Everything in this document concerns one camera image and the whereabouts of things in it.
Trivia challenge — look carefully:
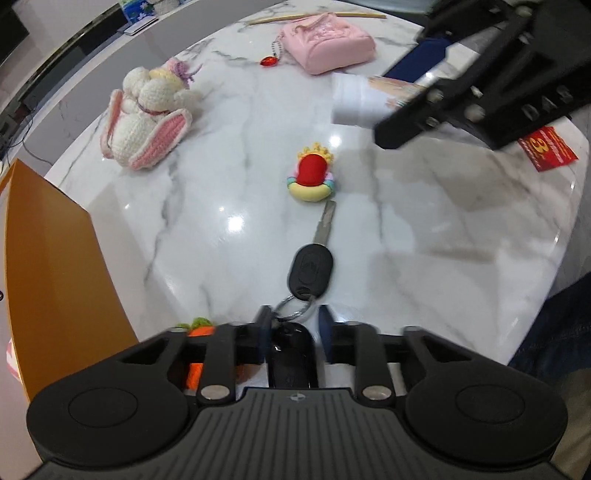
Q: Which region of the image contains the wooden chopstick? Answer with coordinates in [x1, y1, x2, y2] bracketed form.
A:
[249, 11, 387, 25]

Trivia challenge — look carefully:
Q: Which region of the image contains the red paper packet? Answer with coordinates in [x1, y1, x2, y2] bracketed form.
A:
[518, 126, 579, 172]

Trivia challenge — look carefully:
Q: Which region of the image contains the person's jeans leg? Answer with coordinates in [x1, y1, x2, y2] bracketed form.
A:
[508, 272, 591, 384]

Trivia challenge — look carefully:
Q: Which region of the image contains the black television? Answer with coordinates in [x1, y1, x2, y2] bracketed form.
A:
[0, 11, 29, 65]

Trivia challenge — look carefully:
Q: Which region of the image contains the white pink crocheted bunny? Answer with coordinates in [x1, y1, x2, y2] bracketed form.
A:
[99, 58, 204, 172]

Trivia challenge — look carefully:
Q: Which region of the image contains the orange cardboard box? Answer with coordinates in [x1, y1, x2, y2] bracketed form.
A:
[0, 159, 139, 407]

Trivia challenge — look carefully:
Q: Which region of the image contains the red yellow rubber toy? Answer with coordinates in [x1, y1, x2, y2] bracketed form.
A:
[285, 143, 336, 204]

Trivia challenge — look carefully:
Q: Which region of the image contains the white floral can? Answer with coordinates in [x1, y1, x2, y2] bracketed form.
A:
[331, 74, 419, 126]

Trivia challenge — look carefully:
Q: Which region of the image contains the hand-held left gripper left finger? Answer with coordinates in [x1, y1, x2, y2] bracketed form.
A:
[117, 305, 273, 402]

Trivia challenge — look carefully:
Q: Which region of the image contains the orange crocheted carrot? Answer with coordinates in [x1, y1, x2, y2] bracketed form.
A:
[178, 316, 218, 391]

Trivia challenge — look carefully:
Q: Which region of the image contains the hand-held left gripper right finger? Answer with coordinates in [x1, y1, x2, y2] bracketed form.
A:
[318, 305, 478, 402]

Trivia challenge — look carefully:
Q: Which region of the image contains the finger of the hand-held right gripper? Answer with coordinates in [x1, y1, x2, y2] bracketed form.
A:
[373, 85, 465, 151]
[383, 36, 462, 83]

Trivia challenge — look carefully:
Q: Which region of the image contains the grey laptop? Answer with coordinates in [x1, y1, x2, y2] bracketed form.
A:
[116, 19, 160, 35]

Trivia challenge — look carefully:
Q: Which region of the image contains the black car key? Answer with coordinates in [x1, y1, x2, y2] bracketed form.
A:
[286, 199, 338, 301]

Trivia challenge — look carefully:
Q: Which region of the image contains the pink pouch with heart charm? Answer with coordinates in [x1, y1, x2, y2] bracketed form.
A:
[261, 11, 376, 76]

